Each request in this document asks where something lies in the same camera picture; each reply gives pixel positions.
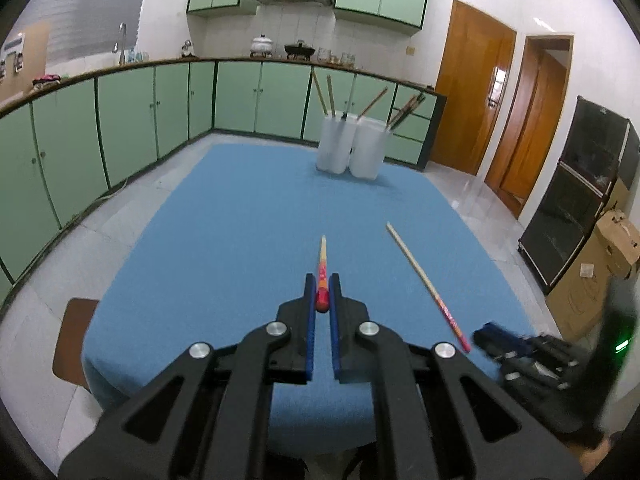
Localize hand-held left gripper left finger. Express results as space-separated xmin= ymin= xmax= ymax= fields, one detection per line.
xmin=59 ymin=272 xmax=317 ymax=480

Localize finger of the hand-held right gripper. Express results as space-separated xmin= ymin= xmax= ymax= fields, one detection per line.
xmin=500 ymin=355 xmax=571 ymax=392
xmin=472 ymin=322 xmax=538 ymax=361

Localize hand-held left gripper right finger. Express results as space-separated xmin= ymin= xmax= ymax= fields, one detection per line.
xmin=328 ymin=272 xmax=585 ymax=480

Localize red floral chopstick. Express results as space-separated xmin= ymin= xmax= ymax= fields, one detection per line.
xmin=386 ymin=222 xmax=472 ymax=353
xmin=316 ymin=234 xmax=331 ymax=313

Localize white utensil holder cup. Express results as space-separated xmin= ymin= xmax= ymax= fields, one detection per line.
xmin=349 ymin=119 xmax=392 ymax=181
xmin=316 ymin=115 xmax=358 ymax=173

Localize red-brown striped chopstick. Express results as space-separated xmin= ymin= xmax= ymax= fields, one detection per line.
xmin=356 ymin=87 xmax=389 ymax=122

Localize long black chopstick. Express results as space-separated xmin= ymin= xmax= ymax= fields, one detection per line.
xmin=392 ymin=92 xmax=427 ymax=128

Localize cardboard box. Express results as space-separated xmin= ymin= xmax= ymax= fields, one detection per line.
xmin=545 ymin=210 xmax=640 ymax=341

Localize blue tablecloth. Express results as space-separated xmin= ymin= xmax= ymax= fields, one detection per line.
xmin=81 ymin=142 xmax=526 ymax=453

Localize black glass cabinet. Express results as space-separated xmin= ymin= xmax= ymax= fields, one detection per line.
xmin=517 ymin=95 xmax=640 ymax=296

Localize open wooden door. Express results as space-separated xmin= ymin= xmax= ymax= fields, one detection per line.
xmin=484 ymin=35 xmax=575 ymax=218

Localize brown wooden stool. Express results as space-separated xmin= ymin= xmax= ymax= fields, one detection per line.
xmin=52 ymin=297 xmax=101 ymax=393

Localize closed wooden door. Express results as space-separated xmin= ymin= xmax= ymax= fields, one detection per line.
xmin=430 ymin=0 xmax=517 ymax=176

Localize black wok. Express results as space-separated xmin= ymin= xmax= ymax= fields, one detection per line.
xmin=284 ymin=40 xmax=317 ymax=59

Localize green kitchen base cabinets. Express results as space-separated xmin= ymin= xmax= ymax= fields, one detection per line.
xmin=0 ymin=57 xmax=447 ymax=306

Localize window blinds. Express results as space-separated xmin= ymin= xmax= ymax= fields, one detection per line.
xmin=45 ymin=0 xmax=153 ymax=68

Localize wall rack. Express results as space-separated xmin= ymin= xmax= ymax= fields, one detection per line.
xmin=0 ymin=32 xmax=26 ymax=78

